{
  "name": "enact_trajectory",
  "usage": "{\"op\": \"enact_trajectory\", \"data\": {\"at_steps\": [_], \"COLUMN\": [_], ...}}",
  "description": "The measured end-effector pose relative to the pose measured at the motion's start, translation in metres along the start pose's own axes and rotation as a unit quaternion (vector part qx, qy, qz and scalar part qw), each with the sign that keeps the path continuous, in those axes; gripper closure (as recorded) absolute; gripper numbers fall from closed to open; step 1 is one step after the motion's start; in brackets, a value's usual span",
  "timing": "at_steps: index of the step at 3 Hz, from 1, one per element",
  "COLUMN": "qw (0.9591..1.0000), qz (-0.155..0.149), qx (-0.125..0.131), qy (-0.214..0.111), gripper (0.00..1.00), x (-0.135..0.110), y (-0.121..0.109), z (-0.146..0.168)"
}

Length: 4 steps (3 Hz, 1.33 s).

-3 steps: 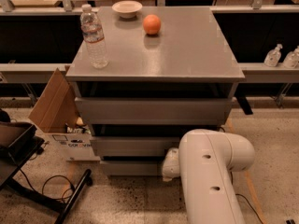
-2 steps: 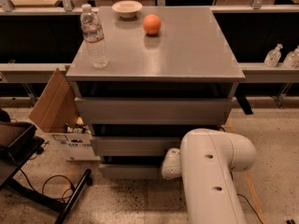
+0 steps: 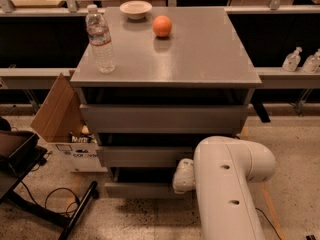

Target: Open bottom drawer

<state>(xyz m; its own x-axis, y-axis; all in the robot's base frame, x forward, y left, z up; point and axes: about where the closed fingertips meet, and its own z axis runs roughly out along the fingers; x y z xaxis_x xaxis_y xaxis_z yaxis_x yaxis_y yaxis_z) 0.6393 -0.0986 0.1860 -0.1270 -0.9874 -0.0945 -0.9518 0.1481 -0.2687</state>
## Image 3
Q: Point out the grey bottom drawer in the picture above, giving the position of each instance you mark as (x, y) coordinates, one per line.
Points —
(143, 182)

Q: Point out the grey drawer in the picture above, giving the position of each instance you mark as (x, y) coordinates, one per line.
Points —
(166, 157)
(173, 119)
(143, 182)

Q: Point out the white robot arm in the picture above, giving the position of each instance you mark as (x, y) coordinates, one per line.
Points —
(219, 173)

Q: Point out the grey drawer cabinet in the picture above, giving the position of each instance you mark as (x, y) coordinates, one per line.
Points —
(201, 63)

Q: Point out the grey top drawer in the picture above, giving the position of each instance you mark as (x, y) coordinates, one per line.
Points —
(173, 119)

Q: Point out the grey middle drawer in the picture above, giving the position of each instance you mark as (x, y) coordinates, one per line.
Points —
(166, 157)

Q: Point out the orange fruit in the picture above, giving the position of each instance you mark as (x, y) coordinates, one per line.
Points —
(162, 26)

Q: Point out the white printed box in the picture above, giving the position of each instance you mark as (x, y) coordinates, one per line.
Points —
(79, 154)

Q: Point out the brown cardboard box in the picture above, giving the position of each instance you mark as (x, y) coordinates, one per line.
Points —
(59, 115)

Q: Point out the clear plastic water bottle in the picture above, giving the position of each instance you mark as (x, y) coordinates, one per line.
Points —
(100, 39)

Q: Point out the white ceramic bowl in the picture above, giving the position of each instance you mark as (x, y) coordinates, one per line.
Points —
(136, 10)

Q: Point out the clear sanitizer bottle right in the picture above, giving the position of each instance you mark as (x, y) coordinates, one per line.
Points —
(312, 63)

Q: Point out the grey metal shelf rail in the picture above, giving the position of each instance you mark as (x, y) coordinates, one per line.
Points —
(271, 77)

